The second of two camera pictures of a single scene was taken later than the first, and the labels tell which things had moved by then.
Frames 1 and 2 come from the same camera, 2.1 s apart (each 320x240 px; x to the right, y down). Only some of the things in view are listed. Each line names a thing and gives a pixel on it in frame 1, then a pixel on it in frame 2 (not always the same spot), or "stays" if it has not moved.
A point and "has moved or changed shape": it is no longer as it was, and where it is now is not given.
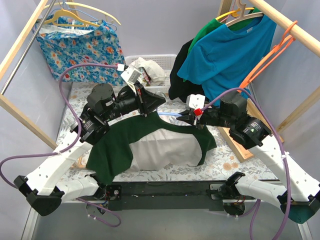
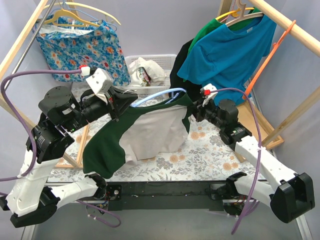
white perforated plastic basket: x=165 y=61 stays
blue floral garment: x=67 y=40 stays
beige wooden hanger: x=242 y=16 stays
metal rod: x=26 y=48 stays
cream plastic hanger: x=80 y=4 stays
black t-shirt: x=178 y=88 stays
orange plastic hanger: x=285 y=42 has moved or changed shape
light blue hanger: x=168 y=114 to x=173 y=96
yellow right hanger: x=234 y=13 stays
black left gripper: x=141 y=100 to x=114 y=104
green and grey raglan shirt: x=148 y=142 has moved or changed shape
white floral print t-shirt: x=151 y=74 stays
